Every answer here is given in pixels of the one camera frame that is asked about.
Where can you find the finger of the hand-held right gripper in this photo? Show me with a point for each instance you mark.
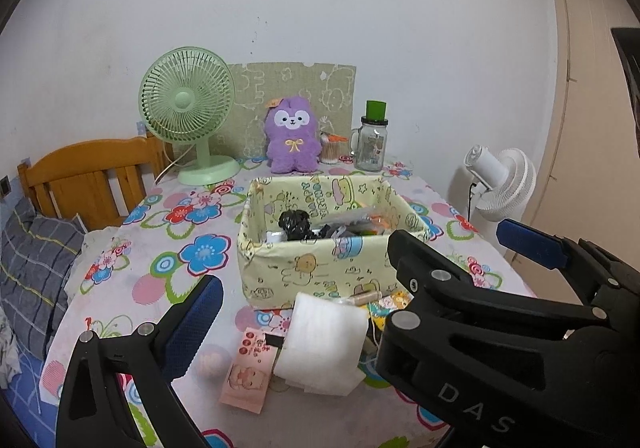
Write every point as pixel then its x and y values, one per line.
pixel 530 243
pixel 425 260

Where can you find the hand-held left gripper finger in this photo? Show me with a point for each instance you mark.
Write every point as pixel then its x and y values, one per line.
pixel 192 328

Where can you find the yellow cartoon packet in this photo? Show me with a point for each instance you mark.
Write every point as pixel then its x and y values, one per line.
pixel 392 309

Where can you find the brown tube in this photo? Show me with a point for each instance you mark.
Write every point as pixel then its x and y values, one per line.
pixel 367 298

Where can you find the pink printed packet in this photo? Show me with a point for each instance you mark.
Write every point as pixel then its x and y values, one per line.
pixel 245 373

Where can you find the clear plastic bottle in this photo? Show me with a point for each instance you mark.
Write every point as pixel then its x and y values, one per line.
pixel 355 219

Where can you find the yellow cartoon fabric storage box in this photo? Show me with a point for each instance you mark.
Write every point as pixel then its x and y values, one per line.
pixel 300 273

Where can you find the white foam sheet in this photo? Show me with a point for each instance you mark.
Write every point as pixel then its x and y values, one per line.
pixel 320 348

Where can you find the black cloth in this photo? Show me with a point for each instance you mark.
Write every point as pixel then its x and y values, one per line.
pixel 295 223

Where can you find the white standing fan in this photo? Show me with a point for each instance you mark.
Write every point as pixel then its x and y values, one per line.
pixel 510 183

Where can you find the small black object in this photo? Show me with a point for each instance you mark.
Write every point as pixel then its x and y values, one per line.
pixel 275 342

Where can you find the floral tablecloth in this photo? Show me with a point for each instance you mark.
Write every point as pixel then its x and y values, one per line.
pixel 165 248

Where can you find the glass jar green lid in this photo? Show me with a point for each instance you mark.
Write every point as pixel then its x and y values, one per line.
pixel 371 150

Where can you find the white blanket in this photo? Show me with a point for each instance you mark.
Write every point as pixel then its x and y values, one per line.
pixel 97 248

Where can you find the cotton swab jar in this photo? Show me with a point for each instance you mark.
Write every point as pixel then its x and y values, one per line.
pixel 331 151

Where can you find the beige door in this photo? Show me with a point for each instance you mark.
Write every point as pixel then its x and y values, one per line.
pixel 585 102

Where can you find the grey plaid pillow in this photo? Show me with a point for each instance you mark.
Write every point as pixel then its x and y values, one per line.
pixel 35 268

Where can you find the purple plush toy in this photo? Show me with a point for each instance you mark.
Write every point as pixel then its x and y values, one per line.
pixel 292 147

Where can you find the blue bedsheet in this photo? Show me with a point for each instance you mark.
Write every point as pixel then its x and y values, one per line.
pixel 30 408

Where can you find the white crumpled cloth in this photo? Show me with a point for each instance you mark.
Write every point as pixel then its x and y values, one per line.
pixel 7 353

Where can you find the wooden bed headboard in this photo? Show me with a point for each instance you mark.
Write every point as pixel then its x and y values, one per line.
pixel 90 167

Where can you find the green patterned board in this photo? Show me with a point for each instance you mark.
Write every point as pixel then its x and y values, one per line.
pixel 310 82

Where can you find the green desk fan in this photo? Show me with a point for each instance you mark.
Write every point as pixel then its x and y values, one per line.
pixel 182 100

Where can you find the wall socket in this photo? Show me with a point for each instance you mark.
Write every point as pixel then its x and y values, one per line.
pixel 5 185

